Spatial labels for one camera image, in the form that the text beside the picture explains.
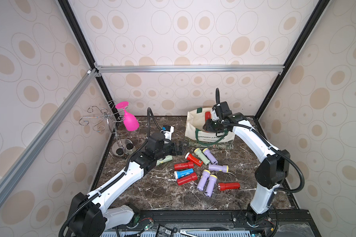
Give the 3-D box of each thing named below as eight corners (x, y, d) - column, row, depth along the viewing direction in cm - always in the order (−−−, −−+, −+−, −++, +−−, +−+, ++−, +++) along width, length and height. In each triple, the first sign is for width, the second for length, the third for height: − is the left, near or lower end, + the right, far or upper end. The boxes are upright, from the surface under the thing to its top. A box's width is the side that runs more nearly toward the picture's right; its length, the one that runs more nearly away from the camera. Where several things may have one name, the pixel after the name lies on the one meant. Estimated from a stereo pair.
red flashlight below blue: (177, 186, 86) (177, 184, 84) (176, 179, 88) (175, 177, 86) (198, 179, 88) (198, 177, 86) (195, 173, 91) (196, 171, 89)
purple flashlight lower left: (194, 188, 85) (194, 186, 83) (203, 170, 92) (204, 168, 90) (201, 192, 84) (201, 190, 81) (210, 173, 91) (211, 171, 89)
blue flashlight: (175, 180, 89) (175, 177, 85) (173, 174, 91) (173, 171, 88) (193, 173, 91) (194, 170, 88) (191, 168, 94) (191, 165, 90)
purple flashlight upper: (214, 165, 95) (215, 163, 92) (202, 152, 101) (203, 149, 99) (218, 163, 96) (219, 160, 93) (206, 149, 103) (206, 147, 100)
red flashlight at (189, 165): (174, 170, 92) (174, 167, 90) (174, 165, 94) (174, 162, 92) (193, 169, 93) (194, 166, 90) (193, 163, 95) (193, 161, 92)
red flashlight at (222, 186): (218, 191, 85) (219, 189, 82) (217, 184, 87) (218, 182, 84) (239, 191, 85) (241, 189, 82) (237, 184, 87) (239, 182, 84)
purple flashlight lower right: (203, 195, 83) (204, 193, 81) (209, 175, 91) (210, 173, 88) (210, 198, 82) (211, 196, 80) (216, 178, 90) (217, 176, 87)
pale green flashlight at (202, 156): (205, 166, 95) (206, 163, 92) (194, 152, 101) (194, 149, 98) (209, 163, 96) (210, 160, 93) (198, 150, 102) (198, 147, 99)
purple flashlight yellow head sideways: (207, 170, 93) (208, 167, 89) (208, 164, 95) (209, 161, 92) (226, 174, 91) (228, 171, 88) (226, 168, 94) (228, 165, 90)
